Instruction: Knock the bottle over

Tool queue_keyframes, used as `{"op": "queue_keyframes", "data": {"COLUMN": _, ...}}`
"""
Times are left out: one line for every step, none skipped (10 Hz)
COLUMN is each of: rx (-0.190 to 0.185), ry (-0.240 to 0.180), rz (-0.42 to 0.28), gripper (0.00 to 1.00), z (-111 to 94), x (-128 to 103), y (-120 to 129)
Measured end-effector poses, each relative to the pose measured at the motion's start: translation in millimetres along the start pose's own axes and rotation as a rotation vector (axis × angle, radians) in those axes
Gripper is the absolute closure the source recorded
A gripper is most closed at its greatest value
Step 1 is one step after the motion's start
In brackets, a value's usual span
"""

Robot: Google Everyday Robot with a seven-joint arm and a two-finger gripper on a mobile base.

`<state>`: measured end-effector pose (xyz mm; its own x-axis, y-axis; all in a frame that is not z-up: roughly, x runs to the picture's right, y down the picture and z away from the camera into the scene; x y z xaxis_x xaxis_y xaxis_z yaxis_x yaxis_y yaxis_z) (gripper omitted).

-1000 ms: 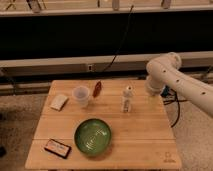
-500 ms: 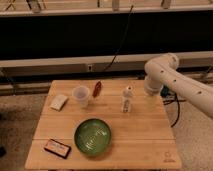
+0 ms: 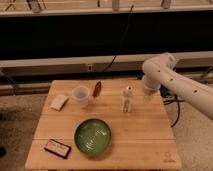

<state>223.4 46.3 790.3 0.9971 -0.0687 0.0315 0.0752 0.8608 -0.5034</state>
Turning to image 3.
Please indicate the small clear plastic bottle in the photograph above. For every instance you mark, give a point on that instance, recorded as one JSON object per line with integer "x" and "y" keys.
{"x": 126, "y": 101}

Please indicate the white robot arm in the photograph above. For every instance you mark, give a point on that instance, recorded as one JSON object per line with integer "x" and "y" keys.
{"x": 159, "y": 71}

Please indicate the translucent plastic cup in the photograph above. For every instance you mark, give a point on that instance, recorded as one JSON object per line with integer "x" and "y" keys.
{"x": 81, "y": 95}

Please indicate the wooden folding table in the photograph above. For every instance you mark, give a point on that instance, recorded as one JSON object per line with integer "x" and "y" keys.
{"x": 120, "y": 129}

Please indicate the white sponge block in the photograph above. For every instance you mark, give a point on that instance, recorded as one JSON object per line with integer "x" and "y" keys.
{"x": 58, "y": 102}

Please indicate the black rectangular box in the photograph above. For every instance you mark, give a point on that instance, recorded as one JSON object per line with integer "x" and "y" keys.
{"x": 57, "y": 148}

